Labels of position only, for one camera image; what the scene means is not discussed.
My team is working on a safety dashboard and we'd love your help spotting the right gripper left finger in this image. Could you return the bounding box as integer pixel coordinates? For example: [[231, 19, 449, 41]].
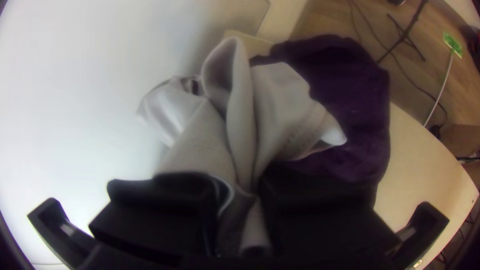
[[88, 172, 227, 260]]

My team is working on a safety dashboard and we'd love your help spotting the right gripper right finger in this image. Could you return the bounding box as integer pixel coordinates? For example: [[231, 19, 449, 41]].
[[258, 161, 401, 260]]

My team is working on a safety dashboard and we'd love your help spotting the grey t-shirt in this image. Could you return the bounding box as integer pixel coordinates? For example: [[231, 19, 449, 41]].
[[136, 35, 348, 257]]

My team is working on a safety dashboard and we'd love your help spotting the pile of folded clothes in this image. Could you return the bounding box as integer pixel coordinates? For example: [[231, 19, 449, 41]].
[[249, 34, 392, 211]]

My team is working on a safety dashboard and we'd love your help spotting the black tripod stand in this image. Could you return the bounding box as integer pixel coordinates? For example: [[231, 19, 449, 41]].
[[376, 0, 430, 65]]

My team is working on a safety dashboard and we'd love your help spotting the green power strip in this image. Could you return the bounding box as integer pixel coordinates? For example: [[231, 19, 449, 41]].
[[442, 31, 464, 59]]

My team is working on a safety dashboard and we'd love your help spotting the white cable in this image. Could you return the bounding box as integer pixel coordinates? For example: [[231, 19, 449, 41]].
[[423, 52, 457, 128]]

